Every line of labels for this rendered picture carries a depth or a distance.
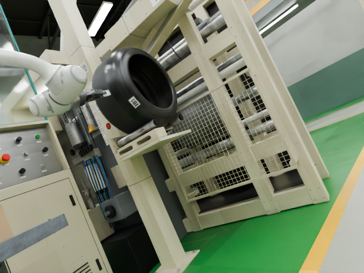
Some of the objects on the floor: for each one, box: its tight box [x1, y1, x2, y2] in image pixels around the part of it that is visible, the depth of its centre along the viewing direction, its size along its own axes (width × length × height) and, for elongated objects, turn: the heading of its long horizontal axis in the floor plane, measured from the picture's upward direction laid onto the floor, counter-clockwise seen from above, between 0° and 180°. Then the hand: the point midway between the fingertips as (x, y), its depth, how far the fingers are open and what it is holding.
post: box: [48, 0, 187, 270], centre depth 178 cm, size 13×13×250 cm
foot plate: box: [154, 250, 200, 273], centre depth 169 cm, size 27×27×2 cm
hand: (104, 93), depth 135 cm, fingers closed
